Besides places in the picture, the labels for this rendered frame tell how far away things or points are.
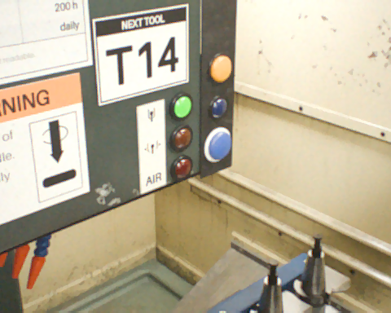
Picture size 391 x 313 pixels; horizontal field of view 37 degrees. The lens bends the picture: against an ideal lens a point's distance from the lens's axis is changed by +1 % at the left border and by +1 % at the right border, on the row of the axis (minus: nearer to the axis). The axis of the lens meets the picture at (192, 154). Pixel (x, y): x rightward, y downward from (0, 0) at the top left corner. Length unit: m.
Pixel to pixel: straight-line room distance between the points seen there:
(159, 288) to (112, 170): 1.57
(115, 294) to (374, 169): 1.05
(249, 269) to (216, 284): 0.11
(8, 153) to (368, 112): 0.99
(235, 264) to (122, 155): 1.26
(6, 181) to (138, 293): 1.62
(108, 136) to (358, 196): 0.99
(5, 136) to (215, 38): 0.22
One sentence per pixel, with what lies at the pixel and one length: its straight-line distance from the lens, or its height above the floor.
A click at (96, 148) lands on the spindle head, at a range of 0.50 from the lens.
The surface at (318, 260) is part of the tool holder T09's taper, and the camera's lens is 1.00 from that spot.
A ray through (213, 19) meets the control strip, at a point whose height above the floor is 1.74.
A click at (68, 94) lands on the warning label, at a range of 0.47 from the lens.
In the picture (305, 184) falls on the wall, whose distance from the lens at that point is 1.51.
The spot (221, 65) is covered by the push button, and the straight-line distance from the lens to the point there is 0.56.
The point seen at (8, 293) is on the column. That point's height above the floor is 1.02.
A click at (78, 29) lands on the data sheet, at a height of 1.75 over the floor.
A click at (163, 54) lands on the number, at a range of 0.52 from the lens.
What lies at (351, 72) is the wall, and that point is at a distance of 1.34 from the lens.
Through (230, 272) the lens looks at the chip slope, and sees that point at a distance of 1.74.
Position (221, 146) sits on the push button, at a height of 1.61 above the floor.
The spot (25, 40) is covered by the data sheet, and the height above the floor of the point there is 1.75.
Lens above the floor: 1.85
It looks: 25 degrees down
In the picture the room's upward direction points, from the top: straight up
